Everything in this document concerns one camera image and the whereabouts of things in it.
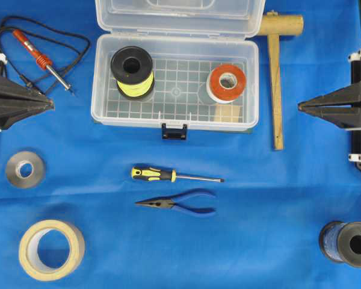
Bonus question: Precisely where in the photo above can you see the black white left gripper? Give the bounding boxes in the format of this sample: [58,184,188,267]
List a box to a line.
[0,53,54,132]

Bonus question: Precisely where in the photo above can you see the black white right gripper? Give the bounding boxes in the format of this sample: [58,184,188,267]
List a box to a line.
[298,50,361,163]

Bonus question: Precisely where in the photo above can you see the clear plastic tool box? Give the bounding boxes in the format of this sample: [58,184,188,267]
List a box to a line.
[91,34,259,132]

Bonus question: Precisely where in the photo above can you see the clear tool box lid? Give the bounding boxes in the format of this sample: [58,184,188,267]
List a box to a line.
[95,0,265,39]

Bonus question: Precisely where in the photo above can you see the dark blue box latch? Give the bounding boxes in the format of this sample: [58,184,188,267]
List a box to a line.
[161,123,188,140]

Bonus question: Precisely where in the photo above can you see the grey tape roll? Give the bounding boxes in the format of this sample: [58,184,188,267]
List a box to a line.
[5,151,46,189]

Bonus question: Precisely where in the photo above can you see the wooden mallet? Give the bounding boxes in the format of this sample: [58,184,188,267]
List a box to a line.
[258,10,304,151]

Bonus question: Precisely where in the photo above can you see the blue table cloth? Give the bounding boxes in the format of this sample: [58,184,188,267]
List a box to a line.
[0,1,361,288]

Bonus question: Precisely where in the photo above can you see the red tape roll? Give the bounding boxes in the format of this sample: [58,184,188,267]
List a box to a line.
[206,64,246,104]

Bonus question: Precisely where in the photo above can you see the beige masking tape roll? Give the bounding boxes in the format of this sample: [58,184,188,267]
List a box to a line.
[18,219,85,282]

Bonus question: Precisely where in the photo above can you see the yellow black screwdriver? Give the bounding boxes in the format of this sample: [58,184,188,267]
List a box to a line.
[131,167,224,183]

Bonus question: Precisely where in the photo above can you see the orange handled soldering iron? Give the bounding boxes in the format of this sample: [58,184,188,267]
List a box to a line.
[12,29,73,93]

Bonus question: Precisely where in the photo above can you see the black soldering iron cable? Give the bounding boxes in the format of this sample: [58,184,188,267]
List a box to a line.
[0,16,91,95]

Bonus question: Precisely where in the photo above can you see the black spool yellow wire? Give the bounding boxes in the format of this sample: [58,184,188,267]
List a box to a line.
[110,46,156,99]

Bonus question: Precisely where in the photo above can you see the black spool blue wire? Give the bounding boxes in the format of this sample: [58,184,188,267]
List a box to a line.
[318,220,361,268]

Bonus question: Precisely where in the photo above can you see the blue handled needle-nose pliers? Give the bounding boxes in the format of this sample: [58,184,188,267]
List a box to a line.
[134,189,217,215]

